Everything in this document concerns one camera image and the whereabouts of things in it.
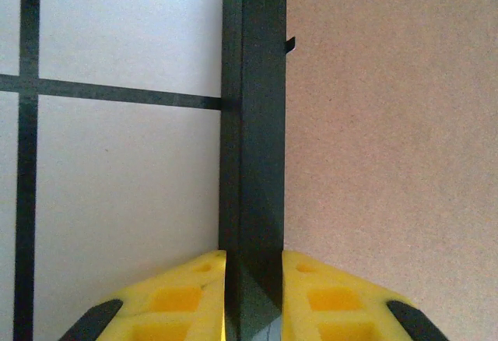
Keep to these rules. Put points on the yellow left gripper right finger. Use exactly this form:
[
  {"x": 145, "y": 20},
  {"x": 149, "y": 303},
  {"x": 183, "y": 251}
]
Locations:
[{"x": 334, "y": 306}]

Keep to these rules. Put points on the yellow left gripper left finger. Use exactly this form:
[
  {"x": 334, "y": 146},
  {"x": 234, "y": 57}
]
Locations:
[{"x": 175, "y": 302}]

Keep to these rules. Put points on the brown backing board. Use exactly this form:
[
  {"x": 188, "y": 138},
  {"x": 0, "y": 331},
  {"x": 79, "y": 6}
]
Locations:
[{"x": 389, "y": 162}]

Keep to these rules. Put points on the black picture frame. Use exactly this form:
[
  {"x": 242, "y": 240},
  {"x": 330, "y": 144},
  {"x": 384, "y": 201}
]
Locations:
[{"x": 257, "y": 123}]

